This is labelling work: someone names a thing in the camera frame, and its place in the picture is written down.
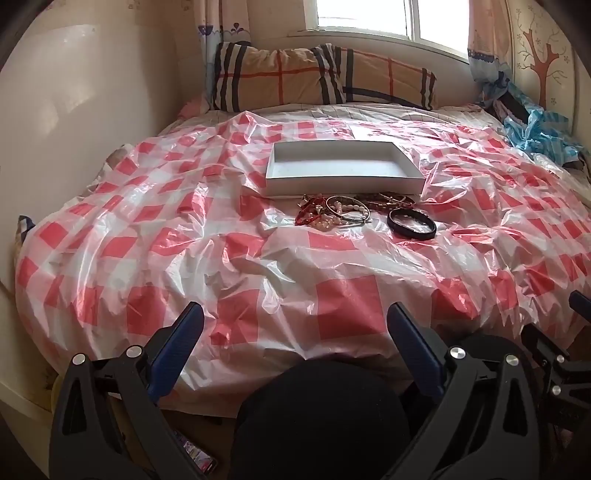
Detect patterned curtain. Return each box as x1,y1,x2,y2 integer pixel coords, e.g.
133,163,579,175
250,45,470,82
467,0,514,100
194,0,252,84

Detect window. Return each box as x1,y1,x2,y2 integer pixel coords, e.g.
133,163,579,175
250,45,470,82
316,0,472,61

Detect person's black trouser leg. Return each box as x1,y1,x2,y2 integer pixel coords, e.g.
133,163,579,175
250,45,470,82
230,359,413,480

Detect amber bead bracelet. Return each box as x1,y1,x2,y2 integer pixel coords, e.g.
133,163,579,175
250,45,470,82
355,191,416,208

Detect plaid pillow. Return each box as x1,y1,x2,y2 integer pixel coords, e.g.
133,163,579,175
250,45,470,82
314,44,437,110
212,41,347,112

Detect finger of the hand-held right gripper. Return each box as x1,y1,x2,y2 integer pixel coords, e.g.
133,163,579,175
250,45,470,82
569,291,591,320
524,323,571,370

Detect smartphone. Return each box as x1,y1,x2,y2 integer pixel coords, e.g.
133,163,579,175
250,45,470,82
170,429,219,477

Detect red knotted cord bracelet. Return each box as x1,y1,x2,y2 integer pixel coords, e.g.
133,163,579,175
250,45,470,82
295,194,327,227

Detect tree wall decal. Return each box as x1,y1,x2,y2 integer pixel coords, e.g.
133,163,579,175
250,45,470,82
517,18,574,112

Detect pearl bracelet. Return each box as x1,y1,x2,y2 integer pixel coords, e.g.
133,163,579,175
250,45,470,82
323,202,371,223

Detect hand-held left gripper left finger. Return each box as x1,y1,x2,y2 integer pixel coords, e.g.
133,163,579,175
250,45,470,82
48,301,218,480

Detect blue plastic bag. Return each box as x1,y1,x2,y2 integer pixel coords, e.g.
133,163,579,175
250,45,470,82
501,83,588,163

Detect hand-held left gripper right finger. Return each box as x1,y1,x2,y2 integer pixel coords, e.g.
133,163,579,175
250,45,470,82
387,302,550,480

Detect silver bangle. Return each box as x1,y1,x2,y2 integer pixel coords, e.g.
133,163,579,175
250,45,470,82
325,195,372,226

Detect red checkered plastic sheet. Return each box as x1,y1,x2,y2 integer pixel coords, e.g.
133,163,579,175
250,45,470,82
14,111,591,411

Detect white cardboard box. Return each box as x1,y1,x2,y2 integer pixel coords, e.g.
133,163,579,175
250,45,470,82
265,141,426,199

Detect black studded bracelet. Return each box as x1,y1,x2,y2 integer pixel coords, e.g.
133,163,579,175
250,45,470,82
387,208,437,241

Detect striped white bedsheet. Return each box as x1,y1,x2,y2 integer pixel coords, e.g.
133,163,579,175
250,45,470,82
208,103,504,126

